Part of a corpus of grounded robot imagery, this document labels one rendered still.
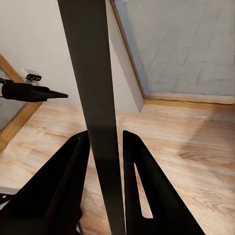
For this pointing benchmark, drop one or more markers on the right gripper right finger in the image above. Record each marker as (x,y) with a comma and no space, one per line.
(170,214)

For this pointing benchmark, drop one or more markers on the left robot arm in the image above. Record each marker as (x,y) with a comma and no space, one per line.
(30,91)

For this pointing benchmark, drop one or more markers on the fixed window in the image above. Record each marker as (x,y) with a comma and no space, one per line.
(182,52)

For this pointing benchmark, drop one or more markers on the poster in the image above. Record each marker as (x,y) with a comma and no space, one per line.
(86,31)

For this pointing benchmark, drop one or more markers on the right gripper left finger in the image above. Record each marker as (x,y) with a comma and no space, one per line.
(49,203)

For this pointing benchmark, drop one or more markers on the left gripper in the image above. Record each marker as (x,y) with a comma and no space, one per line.
(31,93)

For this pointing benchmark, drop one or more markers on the door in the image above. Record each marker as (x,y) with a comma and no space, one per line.
(13,114)

